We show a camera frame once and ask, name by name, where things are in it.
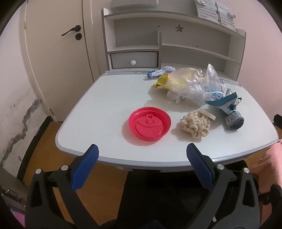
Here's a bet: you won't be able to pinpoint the clear plastic bag yellow contents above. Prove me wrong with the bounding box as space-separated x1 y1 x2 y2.
166 67 206 106

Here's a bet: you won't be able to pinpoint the cloth with teal edge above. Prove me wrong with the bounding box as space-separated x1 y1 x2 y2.
205 88 243 115

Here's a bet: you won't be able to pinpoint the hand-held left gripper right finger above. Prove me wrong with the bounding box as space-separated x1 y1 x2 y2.
186 143 261 229

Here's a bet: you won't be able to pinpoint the white door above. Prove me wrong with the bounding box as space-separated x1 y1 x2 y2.
20 0 99 122

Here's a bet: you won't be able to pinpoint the white drawer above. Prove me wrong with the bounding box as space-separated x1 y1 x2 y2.
110 52 158 69

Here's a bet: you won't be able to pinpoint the red round plastic lid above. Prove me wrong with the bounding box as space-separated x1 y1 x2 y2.
128 107 172 141

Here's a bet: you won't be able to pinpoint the pile of puffed snack rings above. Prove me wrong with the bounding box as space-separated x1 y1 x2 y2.
180 111 210 139

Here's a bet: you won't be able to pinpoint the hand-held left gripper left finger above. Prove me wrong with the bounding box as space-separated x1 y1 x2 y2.
25 144 99 229

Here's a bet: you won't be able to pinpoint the yellow snack packet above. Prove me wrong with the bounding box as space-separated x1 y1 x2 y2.
152 73 174 89

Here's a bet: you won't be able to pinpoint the white desk hutch shelf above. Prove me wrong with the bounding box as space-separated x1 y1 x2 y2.
101 8 246 82

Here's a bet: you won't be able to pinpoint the black door handle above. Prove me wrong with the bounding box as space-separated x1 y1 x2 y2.
61 25 81 37

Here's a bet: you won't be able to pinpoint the white rectangular wafer piece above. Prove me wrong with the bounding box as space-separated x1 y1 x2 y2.
199 109 217 121

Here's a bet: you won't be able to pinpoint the white paper sheet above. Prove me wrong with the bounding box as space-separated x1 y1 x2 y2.
216 2 237 31
195 0 221 21

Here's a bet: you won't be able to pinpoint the small clear plastic bag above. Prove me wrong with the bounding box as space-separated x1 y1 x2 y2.
201 63 225 97

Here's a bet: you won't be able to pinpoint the grey rolled fabric band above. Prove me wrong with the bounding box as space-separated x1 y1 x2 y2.
225 111 244 131

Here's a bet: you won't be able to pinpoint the white crumpled tissue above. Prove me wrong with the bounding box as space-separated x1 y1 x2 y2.
166 90 183 104

